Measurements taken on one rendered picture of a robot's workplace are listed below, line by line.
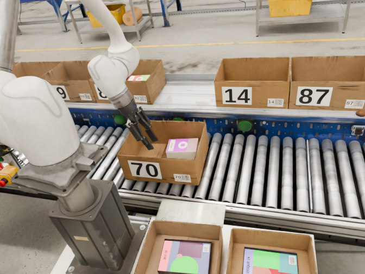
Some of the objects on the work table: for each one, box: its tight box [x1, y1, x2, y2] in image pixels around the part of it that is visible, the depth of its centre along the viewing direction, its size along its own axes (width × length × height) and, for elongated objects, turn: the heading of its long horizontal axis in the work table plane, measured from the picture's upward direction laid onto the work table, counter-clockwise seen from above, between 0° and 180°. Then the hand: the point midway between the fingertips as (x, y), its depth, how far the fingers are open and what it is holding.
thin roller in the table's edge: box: [128, 215, 151, 222], centre depth 137 cm, size 2×28×2 cm, turn 87°
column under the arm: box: [48, 179, 148, 274], centre depth 113 cm, size 26×26×33 cm
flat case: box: [158, 239, 212, 274], centre depth 113 cm, size 14×19×2 cm
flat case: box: [242, 247, 299, 274], centre depth 106 cm, size 14×19×2 cm
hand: (150, 139), depth 133 cm, fingers open, 5 cm apart
